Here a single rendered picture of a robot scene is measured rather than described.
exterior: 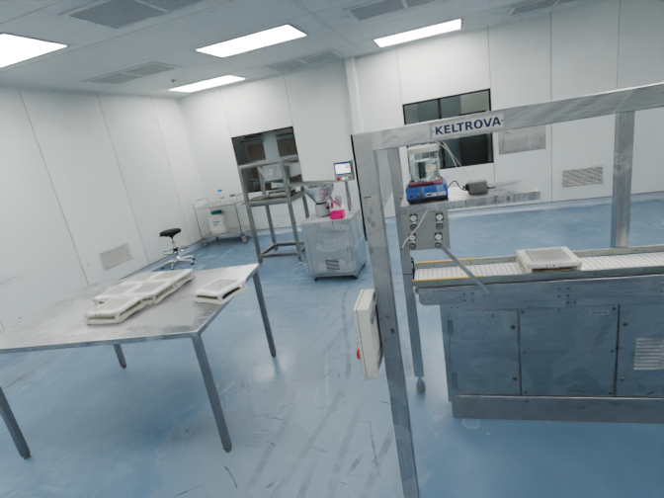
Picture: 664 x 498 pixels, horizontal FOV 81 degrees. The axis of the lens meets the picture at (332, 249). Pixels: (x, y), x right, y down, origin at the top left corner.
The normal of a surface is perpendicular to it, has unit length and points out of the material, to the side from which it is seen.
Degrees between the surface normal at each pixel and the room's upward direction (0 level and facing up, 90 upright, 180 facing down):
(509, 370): 90
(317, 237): 90
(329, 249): 90
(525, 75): 90
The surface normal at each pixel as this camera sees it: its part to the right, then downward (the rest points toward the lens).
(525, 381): -0.23, 0.30
